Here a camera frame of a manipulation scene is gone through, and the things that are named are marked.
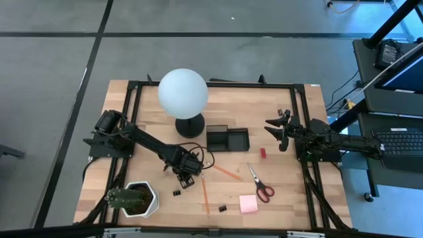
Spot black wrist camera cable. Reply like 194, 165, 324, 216
178, 141, 215, 170

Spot yellow floor cable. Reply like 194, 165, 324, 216
325, 0, 361, 15

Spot red-handled scissors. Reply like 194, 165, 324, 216
247, 161, 276, 204

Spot black floor cables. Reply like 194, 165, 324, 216
325, 69, 362, 112

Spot black mesh desk organizer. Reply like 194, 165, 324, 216
206, 124, 250, 153

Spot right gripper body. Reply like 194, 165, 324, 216
279, 109, 303, 152

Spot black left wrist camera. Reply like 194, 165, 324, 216
183, 154, 204, 176

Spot black side desk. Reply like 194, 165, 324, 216
352, 38, 423, 117

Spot white hexagonal plant pot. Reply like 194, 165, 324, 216
122, 180, 160, 218

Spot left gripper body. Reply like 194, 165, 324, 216
163, 147, 196, 182

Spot black aluminium rig frame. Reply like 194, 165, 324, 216
74, 74, 354, 238

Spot green cactus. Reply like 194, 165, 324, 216
104, 187, 147, 210

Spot white globe table lamp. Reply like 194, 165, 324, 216
157, 68, 210, 139

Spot orange pencil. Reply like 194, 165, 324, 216
206, 161, 244, 182
201, 174, 211, 218

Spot black keyboard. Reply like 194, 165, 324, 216
371, 128, 423, 158

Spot black computer monitor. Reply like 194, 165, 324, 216
375, 49, 423, 95

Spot white cable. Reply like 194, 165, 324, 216
340, 42, 423, 110

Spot black power adapter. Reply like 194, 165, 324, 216
374, 39, 403, 70

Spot black diagonal stand beam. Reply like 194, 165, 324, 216
330, 0, 423, 133

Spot pink sticky note pad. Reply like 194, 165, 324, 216
239, 194, 259, 214

